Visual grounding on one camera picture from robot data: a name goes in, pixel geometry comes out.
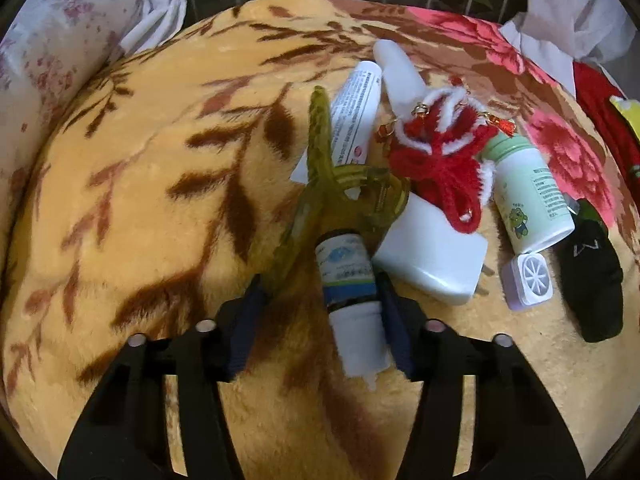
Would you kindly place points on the white ointment tube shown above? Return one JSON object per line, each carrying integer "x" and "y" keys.
{"x": 352, "y": 110}

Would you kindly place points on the white bottle with green cap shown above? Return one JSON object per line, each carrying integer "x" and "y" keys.
{"x": 530, "y": 200}

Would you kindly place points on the red and white yarn ornament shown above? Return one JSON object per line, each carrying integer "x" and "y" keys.
{"x": 430, "y": 160}

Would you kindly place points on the yellow cloth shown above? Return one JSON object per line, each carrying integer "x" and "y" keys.
{"x": 627, "y": 115}

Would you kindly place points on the white spray bottle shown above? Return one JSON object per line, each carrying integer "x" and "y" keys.
{"x": 397, "y": 72}

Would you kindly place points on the small lilac case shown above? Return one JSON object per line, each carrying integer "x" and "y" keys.
{"x": 530, "y": 280}

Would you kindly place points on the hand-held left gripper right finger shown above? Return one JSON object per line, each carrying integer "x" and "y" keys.
{"x": 398, "y": 327}

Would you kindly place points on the white charger plug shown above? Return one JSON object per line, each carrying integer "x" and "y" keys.
{"x": 430, "y": 252}

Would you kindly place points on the white eye drop bottle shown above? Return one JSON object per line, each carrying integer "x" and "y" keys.
{"x": 350, "y": 310}

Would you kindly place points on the black sock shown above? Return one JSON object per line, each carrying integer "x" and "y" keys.
{"x": 592, "y": 270}

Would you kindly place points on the yellow floral plush blanket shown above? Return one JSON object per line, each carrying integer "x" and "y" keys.
{"x": 150, "y": 185}

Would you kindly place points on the red cloth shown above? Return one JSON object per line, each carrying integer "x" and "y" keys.
{"x": 600, "y": 105}

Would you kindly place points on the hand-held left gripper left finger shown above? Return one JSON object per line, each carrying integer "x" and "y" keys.
{"x": 244, "y": 332}

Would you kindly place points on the yellow-green hair claw clip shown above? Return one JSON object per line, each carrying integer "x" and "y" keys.
{"x": 320, "y": 165}

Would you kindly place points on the white pink-flowered pillow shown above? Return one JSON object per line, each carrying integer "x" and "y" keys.
{"x": 55, "y": 60}

